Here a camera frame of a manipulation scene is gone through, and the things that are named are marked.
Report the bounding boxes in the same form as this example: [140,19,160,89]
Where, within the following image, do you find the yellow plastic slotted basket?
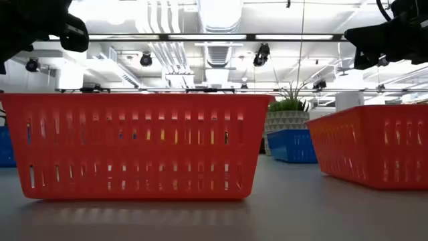
[145,129,230,145]

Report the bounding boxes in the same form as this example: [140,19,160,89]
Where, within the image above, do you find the green succulent plant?
[269,81,310,113]

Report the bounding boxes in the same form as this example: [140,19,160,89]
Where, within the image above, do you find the grey triangle-patterned plant pot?
[263,110,311,157]

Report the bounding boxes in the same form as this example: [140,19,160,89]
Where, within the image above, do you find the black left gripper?
[33,0,90,53]

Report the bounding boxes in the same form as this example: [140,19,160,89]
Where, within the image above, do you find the red plastic slotted basket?
[306,104,428,191]
[0,93,276,201]

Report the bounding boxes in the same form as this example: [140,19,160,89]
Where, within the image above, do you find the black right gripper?
[344,13,428,70]

